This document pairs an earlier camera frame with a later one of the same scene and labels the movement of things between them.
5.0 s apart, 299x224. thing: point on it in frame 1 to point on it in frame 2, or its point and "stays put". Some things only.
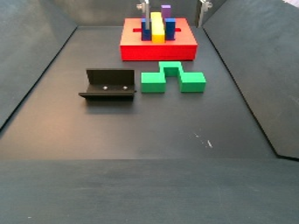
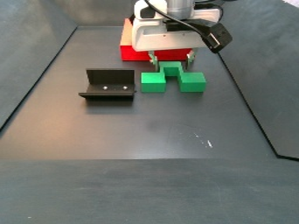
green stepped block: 153,81 stays put
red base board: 181,49 stays put
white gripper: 144,6 to 152,37
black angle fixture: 109,85 stays put
